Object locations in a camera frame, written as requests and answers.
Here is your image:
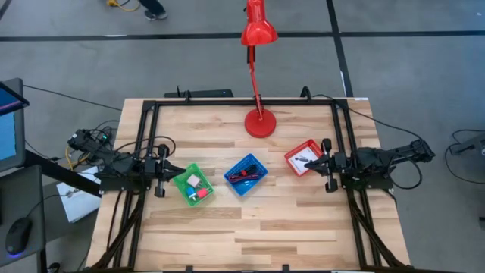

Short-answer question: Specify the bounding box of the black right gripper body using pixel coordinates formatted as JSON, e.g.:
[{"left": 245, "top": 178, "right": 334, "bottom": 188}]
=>
[{"left": 321, "top": 138, "right": 350, "bottom": 193}]

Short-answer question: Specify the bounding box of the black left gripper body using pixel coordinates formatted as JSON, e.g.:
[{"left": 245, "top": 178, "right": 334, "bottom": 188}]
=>
[{"left": 143, "top": 143, "right": 171, "bottom": 198}]

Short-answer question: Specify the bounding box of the black cable bundle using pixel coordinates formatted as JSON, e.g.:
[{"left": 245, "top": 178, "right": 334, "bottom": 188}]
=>
[{"left": 234, "top": 163, "right": 262, "bottom": 176}]

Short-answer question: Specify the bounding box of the green plastic basket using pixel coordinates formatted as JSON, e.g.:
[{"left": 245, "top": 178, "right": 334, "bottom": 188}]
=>
[{"left": 172, "top": 162, "right": 215, "bottom": 208}]

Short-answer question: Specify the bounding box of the red plastic basket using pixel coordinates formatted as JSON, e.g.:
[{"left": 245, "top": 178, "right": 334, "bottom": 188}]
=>
[{"left": 283, "top": 138, "right": 325, "bottom": 178}]

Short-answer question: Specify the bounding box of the red desk lamp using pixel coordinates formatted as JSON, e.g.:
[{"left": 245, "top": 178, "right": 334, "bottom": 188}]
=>
[{"left": 241, "top": 0, "right": 280, "bottom": 140}]

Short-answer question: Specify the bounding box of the blue plastic basket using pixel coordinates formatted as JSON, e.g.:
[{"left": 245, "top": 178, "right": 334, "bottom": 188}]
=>
[{"left": 223, "top": 152, "right": 269, "bottom": 197}]

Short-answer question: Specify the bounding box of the flat black box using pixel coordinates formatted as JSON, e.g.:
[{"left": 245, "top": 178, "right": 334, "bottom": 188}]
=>
[{"left": 164, "top": 89, "right": 235, "bottom": 99}]

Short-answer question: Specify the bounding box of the white paper sheet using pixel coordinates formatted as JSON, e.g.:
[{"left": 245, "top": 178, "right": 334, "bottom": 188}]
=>
[{"left": 55, "top": 165, "right": 102, "bottom": 224}]

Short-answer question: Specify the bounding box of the grey desk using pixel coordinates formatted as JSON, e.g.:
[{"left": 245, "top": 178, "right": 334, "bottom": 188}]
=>
[{"left": 0, "top": 165, "right": 47, "bottom": 268}]

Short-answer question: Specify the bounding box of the black computer mouse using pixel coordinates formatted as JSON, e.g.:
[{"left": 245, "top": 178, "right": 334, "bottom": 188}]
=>
[{"left": 5, "top": 217, "right": 33, "bottom": 256}]

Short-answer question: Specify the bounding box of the blue-screen computer monitor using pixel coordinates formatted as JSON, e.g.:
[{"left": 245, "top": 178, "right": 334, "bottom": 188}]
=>
[{"left": 0, "top": 77, "right": 30, "bottom": 174}]

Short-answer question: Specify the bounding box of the person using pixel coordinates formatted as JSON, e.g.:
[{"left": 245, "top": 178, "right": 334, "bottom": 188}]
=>
[{"left": 138, "top": 0, "right": 168, "bottom": 21}]

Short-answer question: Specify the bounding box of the yellow cable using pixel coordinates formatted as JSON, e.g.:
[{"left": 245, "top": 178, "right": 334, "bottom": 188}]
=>
[
  {"left": 107, "top": 0, "right": 142, "bottom": 12},
  {"left": 64, "top": 146, "right": 89, "bottom": 171}
]

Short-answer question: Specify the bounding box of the black aluminium table frame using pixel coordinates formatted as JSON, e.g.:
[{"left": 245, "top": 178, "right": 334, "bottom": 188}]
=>
[{"left": 89, "top": 96, "right": 414, "bottom": 273}]

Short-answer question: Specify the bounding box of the black floor cable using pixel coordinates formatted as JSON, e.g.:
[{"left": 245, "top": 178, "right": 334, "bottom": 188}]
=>
[{"left": 445, "top": 128, "right": 485, "bottom": 187}]

